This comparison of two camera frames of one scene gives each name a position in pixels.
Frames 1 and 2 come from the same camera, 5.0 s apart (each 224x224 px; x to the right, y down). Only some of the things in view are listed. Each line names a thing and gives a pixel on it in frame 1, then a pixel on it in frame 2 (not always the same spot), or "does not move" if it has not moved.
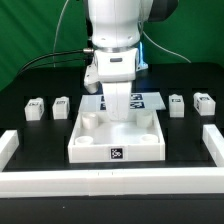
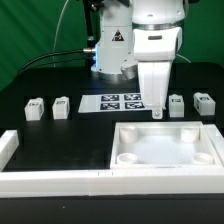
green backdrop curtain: x=55 y=32 does not move
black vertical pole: x=89 y=26 does not move
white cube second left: x=61 y=106 does not move
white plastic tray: x=97 y=138 → x=162 y=145
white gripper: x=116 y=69 → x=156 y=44
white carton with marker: x=176 y=106 does not move
